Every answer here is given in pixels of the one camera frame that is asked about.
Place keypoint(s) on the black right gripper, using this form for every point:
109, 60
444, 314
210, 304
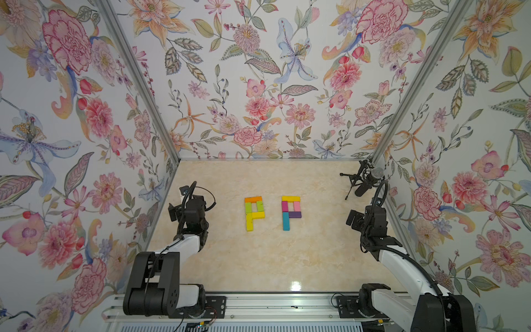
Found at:
359, 216

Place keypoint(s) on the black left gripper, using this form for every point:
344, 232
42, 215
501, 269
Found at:
175, 214

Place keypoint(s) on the yellow green block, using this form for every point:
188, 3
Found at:
249, 222

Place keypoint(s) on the orange long block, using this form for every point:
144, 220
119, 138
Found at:
254, 199

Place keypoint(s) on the yellow long block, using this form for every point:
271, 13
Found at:
291, 199
257, 215

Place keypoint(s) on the teal long block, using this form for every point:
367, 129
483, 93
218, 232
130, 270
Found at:
286, 221

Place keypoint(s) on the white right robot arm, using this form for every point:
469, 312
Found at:
431, 306

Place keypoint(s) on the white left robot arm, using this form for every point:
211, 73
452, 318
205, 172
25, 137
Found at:
154, 286

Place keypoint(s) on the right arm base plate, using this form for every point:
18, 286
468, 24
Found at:
348, 307

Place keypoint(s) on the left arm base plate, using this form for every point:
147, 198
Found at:
212, 308

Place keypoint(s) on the aluminium frame rail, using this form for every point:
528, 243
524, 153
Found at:
282, 307

